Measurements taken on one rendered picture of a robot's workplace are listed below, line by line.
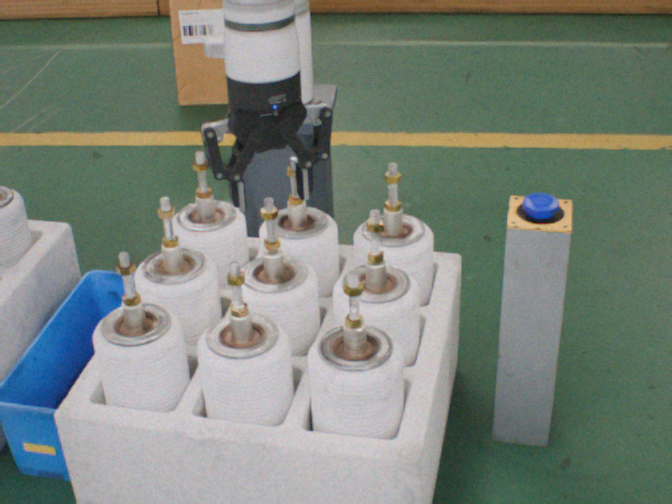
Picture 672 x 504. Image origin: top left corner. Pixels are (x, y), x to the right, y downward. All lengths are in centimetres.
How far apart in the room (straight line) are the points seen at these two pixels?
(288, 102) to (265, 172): 43
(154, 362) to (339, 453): 21
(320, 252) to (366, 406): 27
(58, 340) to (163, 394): 32
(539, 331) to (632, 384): 26
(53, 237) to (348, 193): 63
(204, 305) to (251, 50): 32
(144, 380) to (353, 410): 22
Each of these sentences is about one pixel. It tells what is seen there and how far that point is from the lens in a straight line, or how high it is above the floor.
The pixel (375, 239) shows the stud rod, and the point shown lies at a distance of 103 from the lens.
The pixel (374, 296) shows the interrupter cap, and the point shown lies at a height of 25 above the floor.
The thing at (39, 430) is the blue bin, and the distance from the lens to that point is 120.
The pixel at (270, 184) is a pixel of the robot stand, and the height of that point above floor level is 20.
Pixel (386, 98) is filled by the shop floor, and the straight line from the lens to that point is 220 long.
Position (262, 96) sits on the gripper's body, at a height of 48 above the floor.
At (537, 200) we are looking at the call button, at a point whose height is 33.
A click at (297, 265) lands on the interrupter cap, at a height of 25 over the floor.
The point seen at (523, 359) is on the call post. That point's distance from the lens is 116.
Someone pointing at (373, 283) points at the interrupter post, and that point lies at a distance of 106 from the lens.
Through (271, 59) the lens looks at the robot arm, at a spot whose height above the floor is 52.
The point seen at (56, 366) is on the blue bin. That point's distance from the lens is 133.
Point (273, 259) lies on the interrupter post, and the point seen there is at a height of 28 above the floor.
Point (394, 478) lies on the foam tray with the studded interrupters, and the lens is 97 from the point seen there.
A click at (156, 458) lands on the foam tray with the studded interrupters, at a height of 14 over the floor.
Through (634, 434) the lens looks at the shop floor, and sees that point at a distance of 128.
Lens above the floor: 84
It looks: 31 degrees down
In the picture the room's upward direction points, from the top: 2 degrees counter-clockwise
